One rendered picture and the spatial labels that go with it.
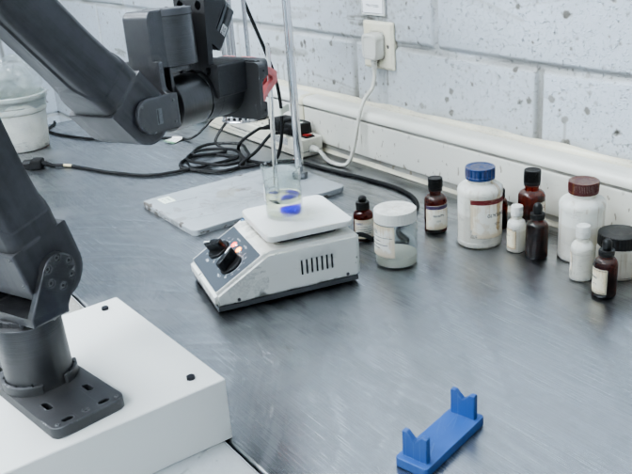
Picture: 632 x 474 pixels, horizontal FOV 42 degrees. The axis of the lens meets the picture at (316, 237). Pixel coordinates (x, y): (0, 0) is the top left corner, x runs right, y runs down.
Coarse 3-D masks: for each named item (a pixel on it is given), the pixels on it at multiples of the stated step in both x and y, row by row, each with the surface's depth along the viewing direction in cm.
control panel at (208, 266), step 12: (228, 240) 111; (240, 240) 109; (204, 252) 112; (240, 252) 106; (252, 252) 104; (204, 264) 109; (240, 264) 104; (216, 276) 105; (228, 276) 103; (216, 288) 103
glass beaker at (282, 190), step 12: (276, 156) 109; (264, 168) 108; (288, 168) 109; (264, 180) 106; (276, 180) 105; (288, 180) 105; (300, 180) 107; (264, 192) 107; (276, 192) 106; (288, 192) 106; (300, 192) 107; (276, 204) 106; (288, 204) 106; (300, 204) 108; (276, 216) 107; (288, 216) 107
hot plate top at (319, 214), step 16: (256, 208) 112; (304, 208) 111; (320, 208) 111; (336, 208) 110; (256, 224) 107; (272, 224) 106; (288, 224) 106; (304, 224) 106; (320, 224) 105; (336, 224) 105; (272, 240) 103
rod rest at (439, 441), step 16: (464, 400) 77; (448, 416) 78; (464, 416) 78; (480, 416) 77; (432, 432) 76; (448, 432) 76; (464, 432) 75; (416, 448) 72; (432, 448) 73; (448, 448) 73; (400, 464) 73; (416, 464) 72; (432, 464) 71
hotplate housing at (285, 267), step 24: (264, 240) 106; (288, 240) 105; (312, 240) 105; (336, 240) 106; (192, 264) 112; (264, 264) 103; (288, 264) 104; (312, 264) 105; (336, 264) 107; (240, 288) 102; (264, 288) 104; (288, 288) 105; (312, 288) 107
